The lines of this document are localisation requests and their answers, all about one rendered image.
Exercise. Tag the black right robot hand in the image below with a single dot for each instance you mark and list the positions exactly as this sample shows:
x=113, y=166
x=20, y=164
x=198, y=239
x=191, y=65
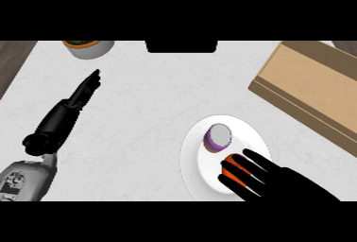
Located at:
x=284, y=184

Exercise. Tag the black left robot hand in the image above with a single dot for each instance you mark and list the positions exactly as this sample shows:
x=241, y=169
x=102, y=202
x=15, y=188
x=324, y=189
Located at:
x=58, y=121

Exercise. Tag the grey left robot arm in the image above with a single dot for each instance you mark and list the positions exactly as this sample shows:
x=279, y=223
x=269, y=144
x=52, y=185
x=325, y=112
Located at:
x=24, y=180

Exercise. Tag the orange squash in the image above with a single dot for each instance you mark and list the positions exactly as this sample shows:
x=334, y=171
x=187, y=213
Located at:
x=231, y=170

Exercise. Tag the white round plate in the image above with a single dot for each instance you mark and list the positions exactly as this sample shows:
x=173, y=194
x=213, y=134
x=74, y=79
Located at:
x=219, y=164

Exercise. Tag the brown cardboard box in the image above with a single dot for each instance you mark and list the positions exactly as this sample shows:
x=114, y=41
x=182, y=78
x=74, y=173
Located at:
x=309, y=83

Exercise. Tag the purple can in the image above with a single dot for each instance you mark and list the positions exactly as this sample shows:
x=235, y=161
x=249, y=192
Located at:
x=218, y=137

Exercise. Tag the dark wooden panel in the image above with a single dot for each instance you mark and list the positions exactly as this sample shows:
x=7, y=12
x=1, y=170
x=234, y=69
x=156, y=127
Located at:
x=12, y=61

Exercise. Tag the grey pot with orange rim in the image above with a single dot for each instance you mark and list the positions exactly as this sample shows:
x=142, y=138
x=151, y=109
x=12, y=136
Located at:
x=89, y=48

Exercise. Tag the black appliance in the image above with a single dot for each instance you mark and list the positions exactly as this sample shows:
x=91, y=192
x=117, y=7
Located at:
x=182, y=46

